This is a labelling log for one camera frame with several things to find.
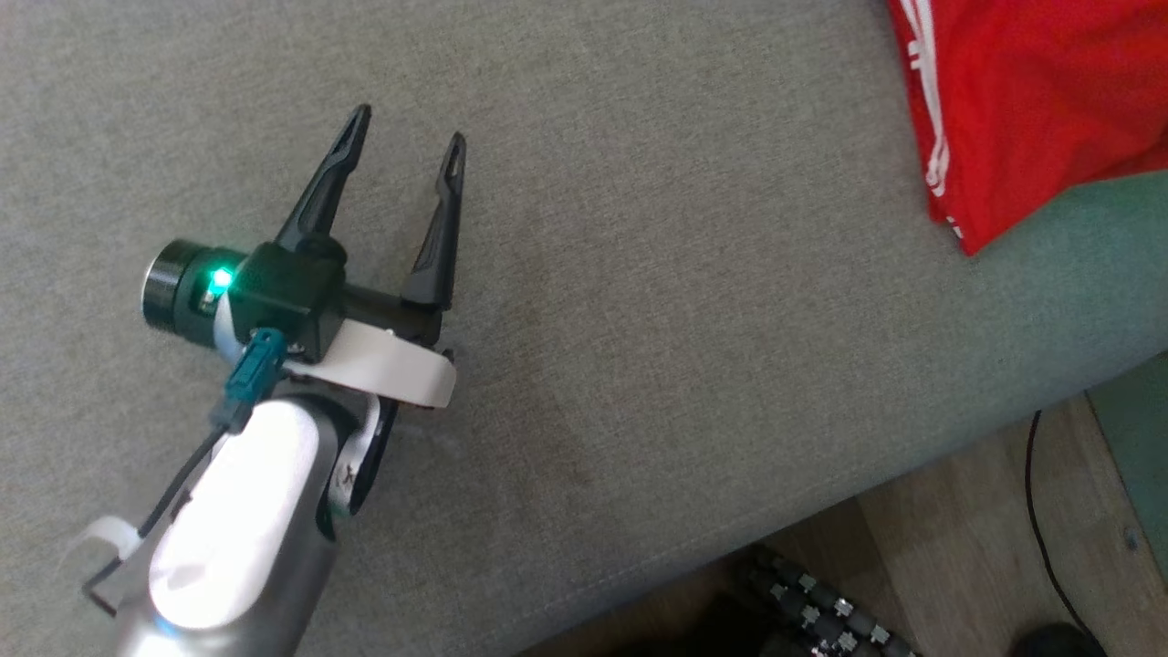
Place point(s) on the grey green floor rug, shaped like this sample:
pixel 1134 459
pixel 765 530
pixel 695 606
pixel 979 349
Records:
pixel 1136 456

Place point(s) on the red shorts white stripes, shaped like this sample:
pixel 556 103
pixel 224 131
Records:
pixel 1031 100

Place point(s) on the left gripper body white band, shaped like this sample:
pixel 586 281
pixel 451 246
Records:
pixel 392 370

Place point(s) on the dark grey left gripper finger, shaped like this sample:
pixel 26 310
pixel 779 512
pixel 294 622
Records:
pixel 319 196
pixel 438 246

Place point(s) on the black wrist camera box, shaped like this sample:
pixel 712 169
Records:
pixel 287 292

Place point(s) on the large grey sofa seat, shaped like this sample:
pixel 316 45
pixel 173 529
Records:
pixel 639 274

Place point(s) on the black round object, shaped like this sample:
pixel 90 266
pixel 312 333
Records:
pixel 1058 643

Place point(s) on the black robot base roller wheel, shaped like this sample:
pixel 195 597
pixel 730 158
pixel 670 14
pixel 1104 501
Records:
pixel 812 611

